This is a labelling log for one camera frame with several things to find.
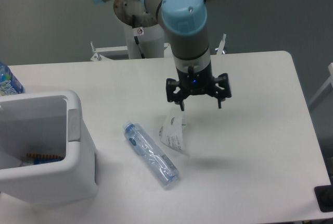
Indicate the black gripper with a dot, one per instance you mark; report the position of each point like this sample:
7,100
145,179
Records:
197,83

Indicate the clear plastic wrapper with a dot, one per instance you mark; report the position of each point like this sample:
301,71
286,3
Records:
171,131

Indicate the clear plastic bottle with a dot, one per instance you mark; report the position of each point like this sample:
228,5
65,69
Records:
155,159

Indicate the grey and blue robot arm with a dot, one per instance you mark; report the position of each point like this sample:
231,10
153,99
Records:
185,23

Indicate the white plastic trash can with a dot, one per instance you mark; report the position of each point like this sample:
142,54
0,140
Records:
46,123

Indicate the trash inside can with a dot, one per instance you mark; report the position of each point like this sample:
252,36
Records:
31,159

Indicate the white furniture leg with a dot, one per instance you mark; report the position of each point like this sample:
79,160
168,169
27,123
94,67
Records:
324,90

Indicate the black table clamp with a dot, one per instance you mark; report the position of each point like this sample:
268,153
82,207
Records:
324,197

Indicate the blue labelled drink bottle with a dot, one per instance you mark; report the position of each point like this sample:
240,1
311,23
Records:
10,85

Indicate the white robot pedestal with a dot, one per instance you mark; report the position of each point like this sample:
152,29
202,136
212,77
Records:
145,38

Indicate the white pedestal base frame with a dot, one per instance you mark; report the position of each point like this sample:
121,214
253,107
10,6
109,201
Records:
122,53

